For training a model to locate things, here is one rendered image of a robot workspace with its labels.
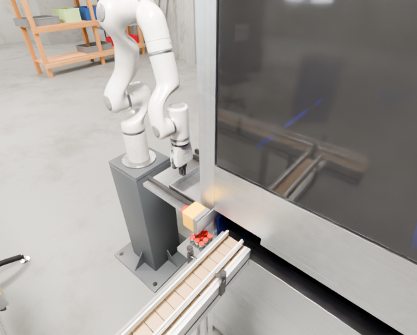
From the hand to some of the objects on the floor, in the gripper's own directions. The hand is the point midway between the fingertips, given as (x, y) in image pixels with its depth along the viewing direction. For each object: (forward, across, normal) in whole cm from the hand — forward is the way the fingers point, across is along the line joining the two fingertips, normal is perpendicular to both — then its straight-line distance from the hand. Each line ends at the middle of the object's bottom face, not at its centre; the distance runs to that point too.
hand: (182, 171), depth 118 cm
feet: (+98, +88, -108) cm, 170 cm away
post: (+98, +10, +26) cm, 102 cm away
